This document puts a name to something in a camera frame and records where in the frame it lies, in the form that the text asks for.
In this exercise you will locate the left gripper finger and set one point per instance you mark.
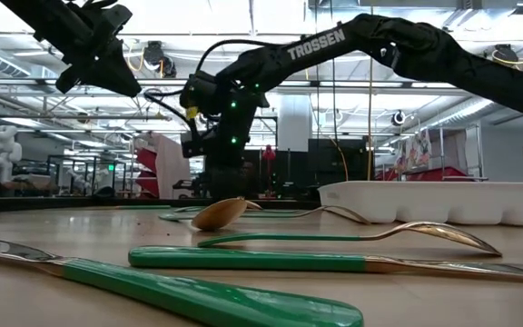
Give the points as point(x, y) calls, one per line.
point(68, 81)
point(114, 72)

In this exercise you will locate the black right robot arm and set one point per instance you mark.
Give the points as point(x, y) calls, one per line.
point(425, 50)

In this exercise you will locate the stack of red bins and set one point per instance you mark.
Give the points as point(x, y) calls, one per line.
point(147, 163)

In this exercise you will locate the white sheet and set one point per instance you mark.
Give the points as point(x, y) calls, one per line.
point(170, 168)

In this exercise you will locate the black equipment cabinets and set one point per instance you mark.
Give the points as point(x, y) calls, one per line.
point(334, 168)

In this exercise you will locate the black metal table frame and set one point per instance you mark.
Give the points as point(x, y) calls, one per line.
point(62, 203)

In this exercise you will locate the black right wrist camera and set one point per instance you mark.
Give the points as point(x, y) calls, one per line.
point(200, 93)

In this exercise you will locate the white plastic cutlery tray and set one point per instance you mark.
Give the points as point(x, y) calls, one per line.
point(425, 200)

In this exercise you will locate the metal shelf with red bins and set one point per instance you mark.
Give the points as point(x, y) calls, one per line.
point(434, 174)

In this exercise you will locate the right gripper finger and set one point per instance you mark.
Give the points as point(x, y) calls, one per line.
point(217, 184)
point(234, 184)

